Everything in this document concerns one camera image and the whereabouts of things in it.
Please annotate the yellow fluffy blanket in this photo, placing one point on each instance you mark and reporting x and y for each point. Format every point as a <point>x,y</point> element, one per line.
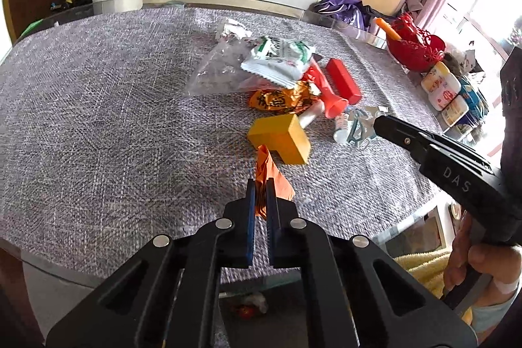
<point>427,268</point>

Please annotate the red lattice basket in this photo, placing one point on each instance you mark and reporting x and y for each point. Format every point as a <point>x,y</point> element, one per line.
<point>417,50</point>

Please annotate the orange brown snack wrapper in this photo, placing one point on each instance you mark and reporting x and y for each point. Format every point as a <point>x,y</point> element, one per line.
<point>284,100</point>

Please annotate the grey woven table cloth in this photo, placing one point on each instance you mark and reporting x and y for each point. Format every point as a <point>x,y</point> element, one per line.
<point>101,149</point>

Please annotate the white green medicine packet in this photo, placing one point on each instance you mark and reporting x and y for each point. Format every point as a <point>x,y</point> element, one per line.
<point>281,61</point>

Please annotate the purple clothes pile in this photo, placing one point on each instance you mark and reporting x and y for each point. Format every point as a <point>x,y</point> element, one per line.
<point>351,12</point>

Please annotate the red block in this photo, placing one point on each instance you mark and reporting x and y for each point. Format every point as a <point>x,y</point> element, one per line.
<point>344,82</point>

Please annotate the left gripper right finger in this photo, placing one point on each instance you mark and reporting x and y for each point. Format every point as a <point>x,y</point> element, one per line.
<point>356,295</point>

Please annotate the blue cookie tin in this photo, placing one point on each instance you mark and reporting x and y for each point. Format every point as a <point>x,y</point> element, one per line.
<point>477,104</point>

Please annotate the orange handle stick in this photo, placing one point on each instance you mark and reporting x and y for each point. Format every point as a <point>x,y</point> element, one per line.
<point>389,31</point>

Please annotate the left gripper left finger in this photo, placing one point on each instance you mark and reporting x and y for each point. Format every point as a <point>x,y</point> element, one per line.
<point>165,295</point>

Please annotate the yellow block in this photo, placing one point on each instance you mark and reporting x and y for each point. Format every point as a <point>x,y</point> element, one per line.
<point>282,134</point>

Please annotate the clear plastic bag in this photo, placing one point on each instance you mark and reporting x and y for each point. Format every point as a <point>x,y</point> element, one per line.
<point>220,71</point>

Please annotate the person's right hand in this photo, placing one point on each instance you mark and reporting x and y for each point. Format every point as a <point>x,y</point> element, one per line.
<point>503,264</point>

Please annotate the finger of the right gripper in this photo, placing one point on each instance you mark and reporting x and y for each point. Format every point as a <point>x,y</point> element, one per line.
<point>442,153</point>
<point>409,137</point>

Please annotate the cream lotion bottle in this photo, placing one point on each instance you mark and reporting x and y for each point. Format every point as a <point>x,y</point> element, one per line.
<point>454,111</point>

